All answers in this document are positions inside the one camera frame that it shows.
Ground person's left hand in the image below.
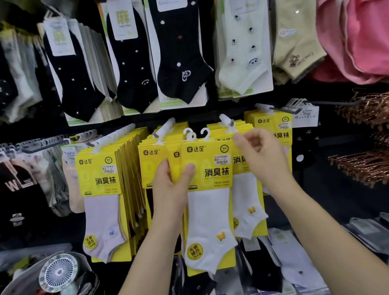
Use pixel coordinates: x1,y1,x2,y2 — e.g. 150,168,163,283
145,154,203,230

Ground person's right hand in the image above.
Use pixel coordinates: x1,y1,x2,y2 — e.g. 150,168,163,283
232,124,298,199

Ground bunch yellow sock packets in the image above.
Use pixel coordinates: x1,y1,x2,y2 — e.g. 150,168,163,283
209,118,271,243
134,121,202,231
68,127,165,268
243,105,302,195

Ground yellow hooked sock packet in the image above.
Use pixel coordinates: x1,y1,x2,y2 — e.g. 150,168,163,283
163,127,203,185

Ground yellow packet white sock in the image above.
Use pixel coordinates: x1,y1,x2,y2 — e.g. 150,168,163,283
166,125,247,279

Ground person's left forearm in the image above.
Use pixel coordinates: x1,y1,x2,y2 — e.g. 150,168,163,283
86,218,197,295

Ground person's right forearm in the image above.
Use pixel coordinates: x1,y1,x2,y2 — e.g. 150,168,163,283
269,168,389,295

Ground row of clear bagged socks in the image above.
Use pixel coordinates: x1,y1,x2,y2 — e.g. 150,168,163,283
160,211,389,295

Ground row black socks white cards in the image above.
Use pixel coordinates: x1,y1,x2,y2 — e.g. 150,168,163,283
98,0,218,118

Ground row black socks peach cuffs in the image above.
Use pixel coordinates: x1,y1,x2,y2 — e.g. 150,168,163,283
0,136,73,233

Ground pink garments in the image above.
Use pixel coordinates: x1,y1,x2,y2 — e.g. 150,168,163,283
298,0,389,99

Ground clear price tag holder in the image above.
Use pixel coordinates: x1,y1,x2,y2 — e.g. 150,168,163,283
289,104,322,130

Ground white tipped peg hook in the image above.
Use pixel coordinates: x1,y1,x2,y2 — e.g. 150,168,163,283
218,112,238,135
87,123,139,155

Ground bunch of pastel sock packs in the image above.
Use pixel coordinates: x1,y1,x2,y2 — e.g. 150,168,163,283
58,129,110,215

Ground cream dotted sock pack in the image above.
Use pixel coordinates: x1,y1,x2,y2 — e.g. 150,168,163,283
205,0,282,101

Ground beige sock pack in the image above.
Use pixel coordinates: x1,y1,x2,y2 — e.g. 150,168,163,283
262,0,331,86

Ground white handheld fan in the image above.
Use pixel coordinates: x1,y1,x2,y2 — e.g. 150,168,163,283
36,252,82,295

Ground black dotted sock white card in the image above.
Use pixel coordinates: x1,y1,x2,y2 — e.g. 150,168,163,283
35,1,124,130

